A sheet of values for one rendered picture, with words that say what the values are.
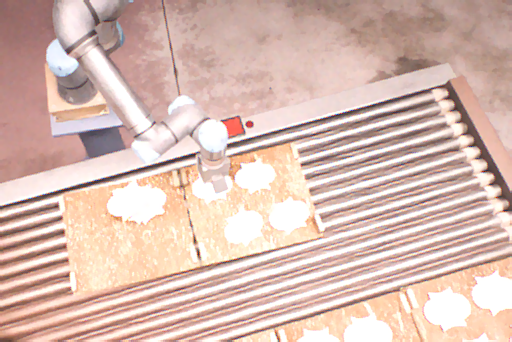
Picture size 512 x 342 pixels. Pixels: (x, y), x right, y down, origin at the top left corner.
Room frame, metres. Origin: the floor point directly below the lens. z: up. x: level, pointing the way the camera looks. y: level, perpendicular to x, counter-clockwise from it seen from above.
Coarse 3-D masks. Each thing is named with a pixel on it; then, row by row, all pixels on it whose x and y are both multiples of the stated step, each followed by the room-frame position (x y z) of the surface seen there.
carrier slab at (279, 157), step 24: (288, 144) 0.75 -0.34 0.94; (192, 168) 0.68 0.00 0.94; (240, 168) 0.67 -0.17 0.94; (288, 168) 0.66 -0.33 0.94; (192, 192) 0.59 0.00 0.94; (240, 192) 0.58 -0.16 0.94; (264, 192) 0.57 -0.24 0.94; (288, 192) 0.57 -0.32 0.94; (192, 216) 0.51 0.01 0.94; (216, 216) 0.50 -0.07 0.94; (264, 216) 0.49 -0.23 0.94; (312, 216) 0.48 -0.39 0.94; (216, 240) 0.42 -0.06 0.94; (264, 240) 0.41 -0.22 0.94; (288, 240) 0.40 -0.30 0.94
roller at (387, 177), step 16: (432, 160) 0.65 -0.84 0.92; (448, 160) 0.65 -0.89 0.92; (464, 160) 0.65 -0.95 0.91; (384, 176) 0.61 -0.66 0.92; (400, 176) 0.60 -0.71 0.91; (320, 192) 0.57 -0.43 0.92; (336, 192) 0.56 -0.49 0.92; (352, 192) 0.56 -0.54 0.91; (48, 272) 0.36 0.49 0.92; (64, 272) 0.35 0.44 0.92; (0, 288) 0.32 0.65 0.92; (16, 288) 0.32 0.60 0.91
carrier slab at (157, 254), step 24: (96, 192) 0.62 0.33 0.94; (168, 192) 0.60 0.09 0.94; (72, 216) 0.54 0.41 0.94; (96, 216) 0.53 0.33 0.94; (168, 216) 0.51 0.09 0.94; (72, 240) 0.46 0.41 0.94; (96, 240) 0.45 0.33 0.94; (120, 240) 0.44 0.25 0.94; (144, 240) 0.44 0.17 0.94; (168, 240) 0.43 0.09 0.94; (192, 240) 0.43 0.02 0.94; (72, 264) 0.37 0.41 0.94; (96, 264) 0.37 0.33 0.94; (120, 264) 0.36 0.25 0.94; (144, 264) 0.36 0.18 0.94; (168, 264) 0.35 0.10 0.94; (192, 264) 0.35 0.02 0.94; (96, 288) 0.29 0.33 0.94
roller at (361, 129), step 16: (416, 112) 0.84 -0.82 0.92; (432, 112) 0.84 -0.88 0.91; (352, 128) 0.80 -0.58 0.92; (368, 128) 0.79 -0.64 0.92; (384, 128) 0.80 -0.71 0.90; (304, 144) 0.75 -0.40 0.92; (320, 144) 0.75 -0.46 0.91; (0, 224) 0.54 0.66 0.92; (16, 224) 0.53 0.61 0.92; (32, 224) 0.53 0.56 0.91
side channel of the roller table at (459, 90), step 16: (448, 80) 0.95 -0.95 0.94; (464, 80) 0.94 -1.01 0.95; (448, 96) 0.91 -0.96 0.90; (464, 96) 0.88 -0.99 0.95; (464, 112) 0.82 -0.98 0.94; (480, 112) 0.81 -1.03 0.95; (480, 128) 0.75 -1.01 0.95; (480, 144) 0.70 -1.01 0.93; (496, 144) 0.68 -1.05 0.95; (496, 160) 0.62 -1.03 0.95; (496, 176) 0.58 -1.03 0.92
